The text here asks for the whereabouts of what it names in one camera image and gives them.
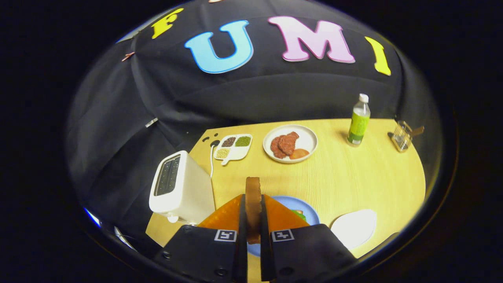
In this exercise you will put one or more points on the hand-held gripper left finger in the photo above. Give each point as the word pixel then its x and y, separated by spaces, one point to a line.
pixel 241 243

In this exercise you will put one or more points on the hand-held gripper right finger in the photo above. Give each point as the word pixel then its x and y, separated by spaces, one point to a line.
pixel 264 243

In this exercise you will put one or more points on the toasted bread slice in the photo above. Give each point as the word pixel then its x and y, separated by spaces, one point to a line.
pixel 253 204

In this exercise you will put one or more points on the green lettuce leaf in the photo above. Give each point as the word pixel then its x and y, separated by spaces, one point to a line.
pixel 299 215

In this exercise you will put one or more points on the blue plate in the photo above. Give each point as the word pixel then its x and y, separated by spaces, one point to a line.
pixel 290 202

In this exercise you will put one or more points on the white toaster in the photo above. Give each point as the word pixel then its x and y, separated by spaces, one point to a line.
pixel 188 188

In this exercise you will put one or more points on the white oval plate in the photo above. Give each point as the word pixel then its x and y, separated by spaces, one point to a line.
pixel 353 230

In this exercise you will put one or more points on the white divided bean tray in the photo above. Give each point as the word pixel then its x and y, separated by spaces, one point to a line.
pixel 235 151

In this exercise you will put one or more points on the brown meat patty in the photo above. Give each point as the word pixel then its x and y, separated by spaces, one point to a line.
pixel 289 143
pixel 275 148

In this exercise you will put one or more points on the red tomato slice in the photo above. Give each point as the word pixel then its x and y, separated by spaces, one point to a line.
pixel 299 153

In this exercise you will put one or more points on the white plate with meat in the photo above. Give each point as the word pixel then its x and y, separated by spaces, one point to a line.
pixel 308 137

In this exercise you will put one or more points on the green label plastic bottle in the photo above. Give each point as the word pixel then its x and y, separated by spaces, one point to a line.
pixel 358 125

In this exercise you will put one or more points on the white cloth clip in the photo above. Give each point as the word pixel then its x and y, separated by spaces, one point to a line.
pixel 151 122

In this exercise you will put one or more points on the bright screen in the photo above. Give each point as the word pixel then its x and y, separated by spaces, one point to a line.
pixel 92 217

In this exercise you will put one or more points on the clear glass holder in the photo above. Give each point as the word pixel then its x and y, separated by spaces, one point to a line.
pixel 401 139

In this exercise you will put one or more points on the pink cloth clip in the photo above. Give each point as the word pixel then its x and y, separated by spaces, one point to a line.
pixel 128 56

